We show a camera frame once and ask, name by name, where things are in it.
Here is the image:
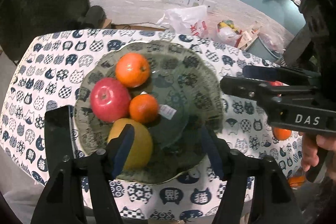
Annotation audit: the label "yellow green pear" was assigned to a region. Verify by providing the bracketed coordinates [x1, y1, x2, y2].
[107, 118, 153, 171]

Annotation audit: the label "small orange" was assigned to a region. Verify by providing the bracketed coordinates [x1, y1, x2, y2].
[129, 94, 159, 124]

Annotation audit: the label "red apple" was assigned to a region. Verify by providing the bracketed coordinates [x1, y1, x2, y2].
[90, 77, 131, 123]
[268, 81, 284, 86]

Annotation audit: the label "green glass plate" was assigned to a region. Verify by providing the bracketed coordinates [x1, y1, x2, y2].
[74, 40, 223, 185]

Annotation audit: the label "large orange front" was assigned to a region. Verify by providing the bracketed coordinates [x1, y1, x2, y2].
[115, 52, 150, 88]

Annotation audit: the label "right hand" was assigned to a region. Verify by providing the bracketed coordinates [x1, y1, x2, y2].
[300, 132, 335, 172]

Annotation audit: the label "grey blue waste bin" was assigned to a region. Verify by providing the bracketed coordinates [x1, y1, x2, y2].
[246, 33, 282, 62]

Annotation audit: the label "white paper packages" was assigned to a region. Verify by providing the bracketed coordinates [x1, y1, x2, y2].
[238, 21, 263, 50]

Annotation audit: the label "red paper bag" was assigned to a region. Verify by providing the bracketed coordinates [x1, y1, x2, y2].
[215, 20, 243, 48]

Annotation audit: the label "white plastic bag red print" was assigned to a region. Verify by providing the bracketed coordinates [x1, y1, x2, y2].
[156, 5, 209, 38]

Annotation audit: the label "cat pattern tablecloth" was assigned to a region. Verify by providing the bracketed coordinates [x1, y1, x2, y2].
[1, 30, 302, 223]

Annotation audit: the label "black speaker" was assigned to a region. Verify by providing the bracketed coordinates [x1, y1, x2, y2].
[79, 5, 106, 29]

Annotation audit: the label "black hanging cloth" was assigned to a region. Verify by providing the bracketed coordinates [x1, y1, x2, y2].
[0, 0, 91, 62]

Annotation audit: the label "white wall sockets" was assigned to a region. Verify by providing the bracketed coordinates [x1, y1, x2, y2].
[161, 0, 217, 12]

